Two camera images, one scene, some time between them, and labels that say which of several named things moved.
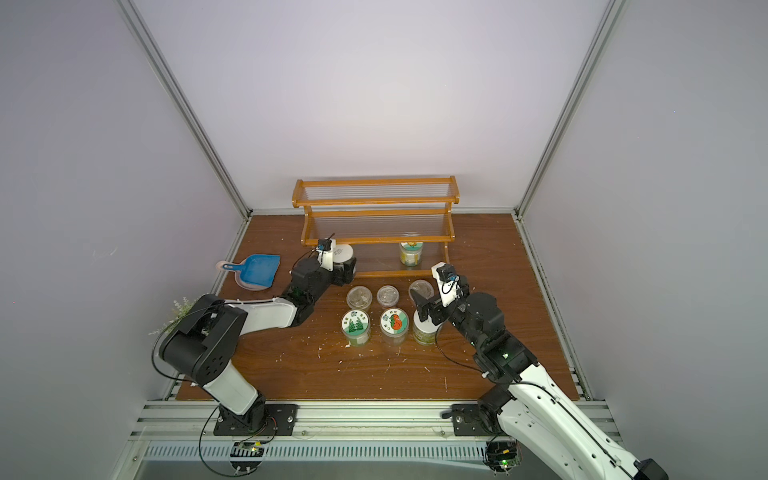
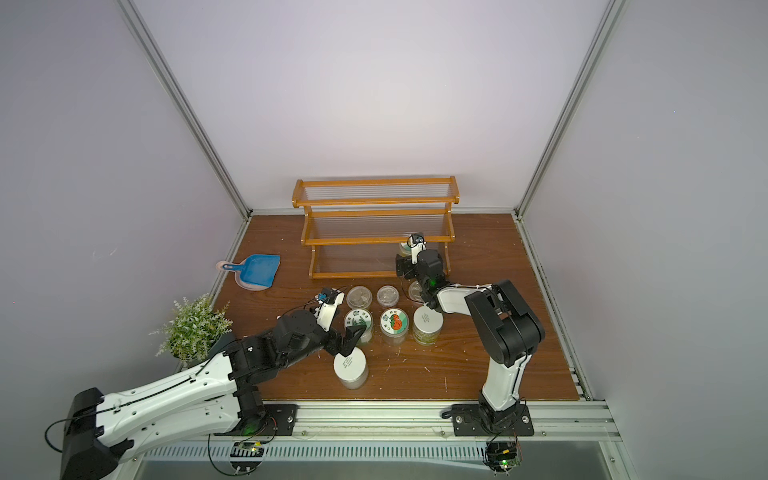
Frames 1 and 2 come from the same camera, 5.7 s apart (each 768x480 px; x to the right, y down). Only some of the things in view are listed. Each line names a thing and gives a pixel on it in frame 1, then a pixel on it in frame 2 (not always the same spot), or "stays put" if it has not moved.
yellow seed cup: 359,297 stays put
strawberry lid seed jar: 394,325 stays put
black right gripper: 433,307 -> 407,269
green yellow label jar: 425,332 stays put
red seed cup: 388,295 stays put
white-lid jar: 343,259 -> 351,369
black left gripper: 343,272 -> 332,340
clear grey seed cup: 423,288 stays put
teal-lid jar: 411,253 stays put
